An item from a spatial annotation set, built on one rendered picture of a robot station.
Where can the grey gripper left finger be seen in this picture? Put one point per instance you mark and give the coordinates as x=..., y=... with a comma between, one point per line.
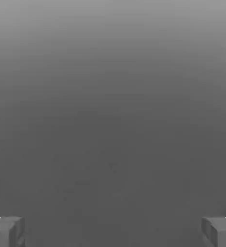
x=2, y=231

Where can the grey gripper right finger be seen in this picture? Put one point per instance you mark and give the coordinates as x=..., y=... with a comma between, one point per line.
x=221, y=232

